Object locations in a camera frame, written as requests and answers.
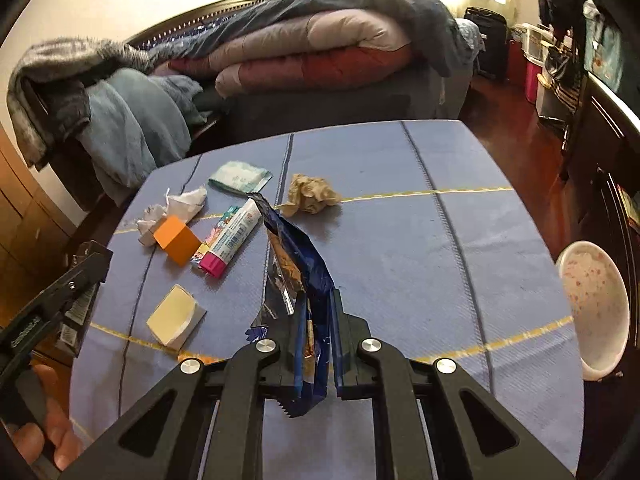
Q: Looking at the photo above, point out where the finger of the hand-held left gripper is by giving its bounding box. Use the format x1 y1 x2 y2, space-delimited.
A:
62 241 114 302

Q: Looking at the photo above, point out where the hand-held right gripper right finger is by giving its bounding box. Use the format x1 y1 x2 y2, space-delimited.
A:
329 289 576 480

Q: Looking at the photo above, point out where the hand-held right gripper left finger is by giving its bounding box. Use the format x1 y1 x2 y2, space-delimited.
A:
62 291 307 480

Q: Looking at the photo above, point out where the blue foil snack wrapper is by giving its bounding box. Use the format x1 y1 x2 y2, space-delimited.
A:
244 192 337 419

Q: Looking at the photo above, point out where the colourful spray can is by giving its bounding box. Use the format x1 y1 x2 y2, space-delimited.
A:
190 205 242 267

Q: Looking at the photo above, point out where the brown paper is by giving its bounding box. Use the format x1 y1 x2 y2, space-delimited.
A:
277 173 343 217

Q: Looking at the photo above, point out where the white bin with pink dots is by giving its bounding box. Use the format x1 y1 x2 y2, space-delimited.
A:
556 240 631 381

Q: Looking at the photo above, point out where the person's left hand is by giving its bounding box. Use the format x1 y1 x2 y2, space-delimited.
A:
11 364 84 472

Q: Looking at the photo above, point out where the light wooden cabinet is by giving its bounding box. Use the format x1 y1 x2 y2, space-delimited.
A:
0 124 83 313

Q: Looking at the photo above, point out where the orange box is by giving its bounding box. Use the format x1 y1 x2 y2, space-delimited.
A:
153 215 202 266

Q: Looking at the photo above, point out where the pale yellow small box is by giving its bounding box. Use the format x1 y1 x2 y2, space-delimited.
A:
146 284 207 351

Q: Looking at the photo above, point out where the crumpled white tissue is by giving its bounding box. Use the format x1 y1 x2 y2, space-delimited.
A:
136 186 208 247

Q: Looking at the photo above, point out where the blue tablecloth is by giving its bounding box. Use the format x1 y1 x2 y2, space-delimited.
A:
69 120 587 480

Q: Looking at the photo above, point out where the white tube with pink cap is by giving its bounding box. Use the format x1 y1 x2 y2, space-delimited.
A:
200 197 264 279

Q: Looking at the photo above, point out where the teal blanket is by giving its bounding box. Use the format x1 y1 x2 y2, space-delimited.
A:
74 67 210 207

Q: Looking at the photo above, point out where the teal tissue packet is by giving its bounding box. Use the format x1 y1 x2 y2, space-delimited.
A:
208 161 274 195

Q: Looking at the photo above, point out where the grey fuzzy blanket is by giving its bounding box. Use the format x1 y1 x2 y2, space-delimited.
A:
7 36 152 170

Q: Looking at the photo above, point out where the dark wooden headboard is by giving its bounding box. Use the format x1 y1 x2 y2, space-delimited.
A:
124 0 274 48

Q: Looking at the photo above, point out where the folded pink and red comforter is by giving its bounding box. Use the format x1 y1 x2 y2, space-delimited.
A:
169 8 417 99

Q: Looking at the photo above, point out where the red and pink container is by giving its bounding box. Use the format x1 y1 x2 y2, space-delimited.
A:
506 39 544 107

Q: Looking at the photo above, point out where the dark wooden dresser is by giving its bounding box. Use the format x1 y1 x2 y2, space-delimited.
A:
564 67 640 366

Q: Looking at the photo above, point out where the black suitcase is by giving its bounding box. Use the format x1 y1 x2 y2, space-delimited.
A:
464 7 509 82

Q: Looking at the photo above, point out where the striped bag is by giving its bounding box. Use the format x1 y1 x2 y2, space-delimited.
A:
543 45 583 113

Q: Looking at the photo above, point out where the white plastic storage box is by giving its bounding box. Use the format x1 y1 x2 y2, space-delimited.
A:
519 22 557 61

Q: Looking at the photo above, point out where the teal bag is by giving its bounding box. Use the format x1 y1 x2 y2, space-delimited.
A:
581 0 627 93

